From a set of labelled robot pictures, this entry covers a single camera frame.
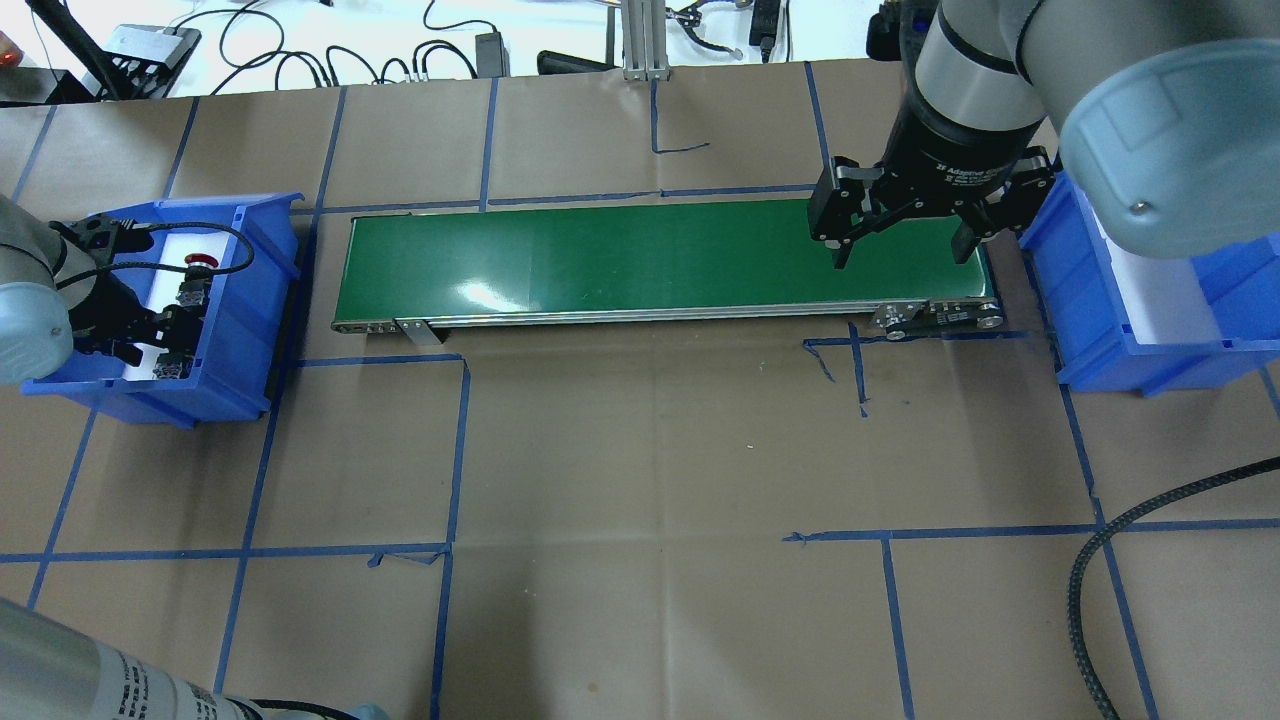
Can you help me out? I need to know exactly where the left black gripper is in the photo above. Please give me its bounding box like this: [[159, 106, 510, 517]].
[[60, 215, 207, 366]]

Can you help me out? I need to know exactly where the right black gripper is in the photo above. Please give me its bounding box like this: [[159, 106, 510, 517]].
[[808, 90, 1056, 270]]

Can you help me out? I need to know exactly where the yellow mushroom push button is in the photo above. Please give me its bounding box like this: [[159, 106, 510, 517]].
[[152, 350, 196, 380]]

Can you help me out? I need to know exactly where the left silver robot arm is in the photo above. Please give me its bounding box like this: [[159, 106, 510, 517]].
[[1, 193, 385, 719]]

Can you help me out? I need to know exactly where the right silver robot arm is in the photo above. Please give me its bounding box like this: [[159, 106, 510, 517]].
[[806, 1, 1279, 268]]

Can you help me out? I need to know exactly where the red mushroom push button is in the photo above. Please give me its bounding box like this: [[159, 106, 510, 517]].
[[175, 252, 220, 316]]

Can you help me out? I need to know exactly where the left blue plastic bin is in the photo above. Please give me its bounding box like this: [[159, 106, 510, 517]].
[[20, 193, 300, 428]]

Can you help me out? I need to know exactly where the blue plastic bin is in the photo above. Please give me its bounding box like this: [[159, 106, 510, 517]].
[[1019, 173, 1279, 396], [20, 193, 300, 428]]

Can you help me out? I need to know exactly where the white foam pad left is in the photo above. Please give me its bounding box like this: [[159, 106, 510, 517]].
[[122, 232, 236, 380]]

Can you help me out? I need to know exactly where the white foam pad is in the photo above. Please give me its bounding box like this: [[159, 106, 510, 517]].
[[1094, 220, 1222, 345], [122, 232, 236, 380]]

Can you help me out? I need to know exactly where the green conveyor belt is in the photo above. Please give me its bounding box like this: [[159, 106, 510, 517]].
[[329, 199, 1009, 345]]

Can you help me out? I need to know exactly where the right blue plastic bin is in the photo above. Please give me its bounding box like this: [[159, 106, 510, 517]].
[[1019, 173, 1279, 396]]

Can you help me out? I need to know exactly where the white foam pad right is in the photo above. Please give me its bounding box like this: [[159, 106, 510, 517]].
[[1094, 220, 1222, 345]]

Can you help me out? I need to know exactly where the black power adapter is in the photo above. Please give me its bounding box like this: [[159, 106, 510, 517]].
[[474, 31, 511, 78]]

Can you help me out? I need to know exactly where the aluminium frame post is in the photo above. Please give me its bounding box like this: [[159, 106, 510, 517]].
[[620, 0, 671, 82]]

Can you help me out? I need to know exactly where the black braided cable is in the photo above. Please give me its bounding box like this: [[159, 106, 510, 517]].
[[1068, 465, 1280, 720]]

